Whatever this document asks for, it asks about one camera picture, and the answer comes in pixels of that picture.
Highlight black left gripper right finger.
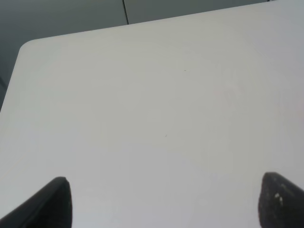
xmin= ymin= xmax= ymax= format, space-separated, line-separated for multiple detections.
xmin=258 ymin=172 xmax=304 ymax=228

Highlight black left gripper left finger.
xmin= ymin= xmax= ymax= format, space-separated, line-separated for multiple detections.
xmin=0 ymin=177 xmax=73 ymax=228

